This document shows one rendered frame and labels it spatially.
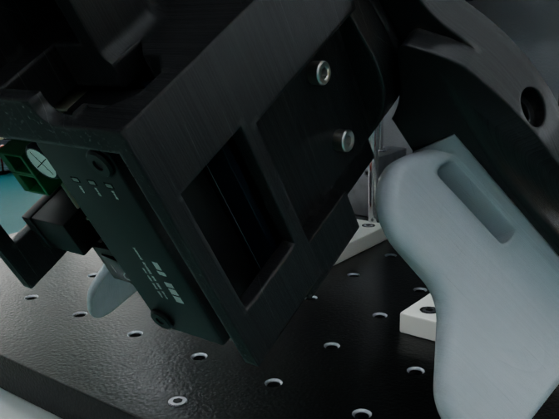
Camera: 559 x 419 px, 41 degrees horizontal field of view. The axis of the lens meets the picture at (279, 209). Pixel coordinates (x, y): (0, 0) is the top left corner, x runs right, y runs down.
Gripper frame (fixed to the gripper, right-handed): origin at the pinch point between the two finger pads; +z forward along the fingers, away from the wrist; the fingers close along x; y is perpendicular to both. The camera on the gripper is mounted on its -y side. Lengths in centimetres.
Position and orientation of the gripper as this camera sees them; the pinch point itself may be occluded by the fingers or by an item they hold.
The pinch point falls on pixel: (388, 323)
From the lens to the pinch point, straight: 24.4
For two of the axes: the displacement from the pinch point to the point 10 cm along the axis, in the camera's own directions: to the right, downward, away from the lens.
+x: 7.9, 1.4, -6.0
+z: 3.4, 7.2, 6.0
